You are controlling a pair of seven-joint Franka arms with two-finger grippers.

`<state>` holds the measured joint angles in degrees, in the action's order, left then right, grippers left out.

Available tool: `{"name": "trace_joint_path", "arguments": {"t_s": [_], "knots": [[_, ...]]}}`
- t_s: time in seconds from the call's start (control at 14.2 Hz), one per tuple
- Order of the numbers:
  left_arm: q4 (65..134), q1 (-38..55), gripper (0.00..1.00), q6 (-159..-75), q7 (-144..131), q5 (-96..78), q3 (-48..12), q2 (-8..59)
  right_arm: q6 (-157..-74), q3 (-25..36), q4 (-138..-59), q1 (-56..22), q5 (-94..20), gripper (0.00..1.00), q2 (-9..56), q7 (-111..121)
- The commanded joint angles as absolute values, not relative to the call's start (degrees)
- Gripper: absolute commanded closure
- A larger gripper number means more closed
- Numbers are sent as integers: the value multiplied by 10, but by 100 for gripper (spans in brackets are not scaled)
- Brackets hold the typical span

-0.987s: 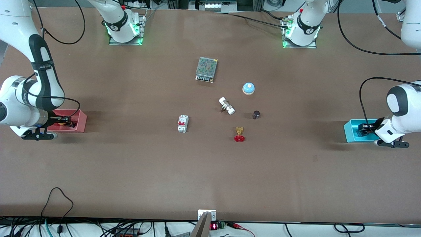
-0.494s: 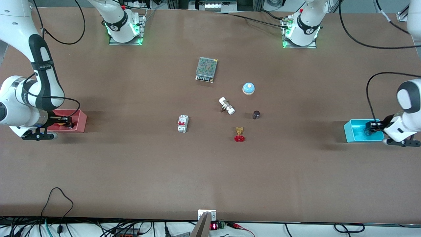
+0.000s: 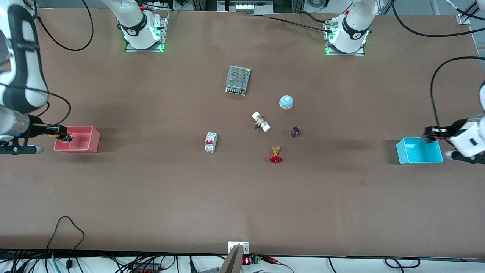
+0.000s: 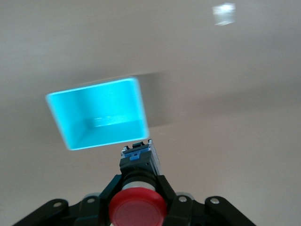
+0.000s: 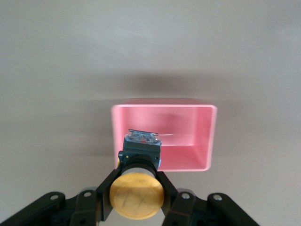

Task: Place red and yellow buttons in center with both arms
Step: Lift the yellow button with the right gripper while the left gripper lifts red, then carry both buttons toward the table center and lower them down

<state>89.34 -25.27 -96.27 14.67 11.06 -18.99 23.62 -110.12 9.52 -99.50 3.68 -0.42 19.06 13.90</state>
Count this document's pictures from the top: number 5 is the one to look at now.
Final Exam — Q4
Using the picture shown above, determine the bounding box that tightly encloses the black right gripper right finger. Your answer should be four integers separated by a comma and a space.
155, 170, 261, 226

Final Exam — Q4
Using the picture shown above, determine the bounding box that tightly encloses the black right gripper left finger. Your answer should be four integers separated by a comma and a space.
0, 168, 123, 226

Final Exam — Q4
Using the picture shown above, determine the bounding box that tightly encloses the yellow push button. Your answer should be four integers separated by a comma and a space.
109, 129, 166, 221

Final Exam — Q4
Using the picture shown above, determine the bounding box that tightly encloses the pink plastic bin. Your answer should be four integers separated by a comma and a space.
111, 98, 218, 173

